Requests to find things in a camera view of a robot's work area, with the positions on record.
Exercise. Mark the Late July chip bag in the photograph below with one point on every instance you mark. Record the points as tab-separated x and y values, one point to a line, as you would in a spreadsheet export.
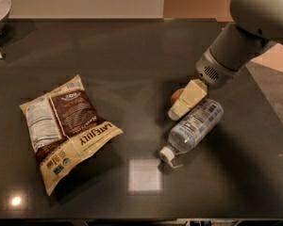
65	130

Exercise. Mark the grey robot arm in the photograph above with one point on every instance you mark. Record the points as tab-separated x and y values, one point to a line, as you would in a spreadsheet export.
256	27

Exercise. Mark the blue plastic water bottle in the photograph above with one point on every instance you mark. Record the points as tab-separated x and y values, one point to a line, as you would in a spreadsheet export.
188	133

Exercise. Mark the orange fruit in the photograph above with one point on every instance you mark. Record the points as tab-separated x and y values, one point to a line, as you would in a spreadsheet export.
175	95

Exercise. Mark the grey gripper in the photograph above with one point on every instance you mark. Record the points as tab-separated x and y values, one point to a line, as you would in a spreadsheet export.
211	71

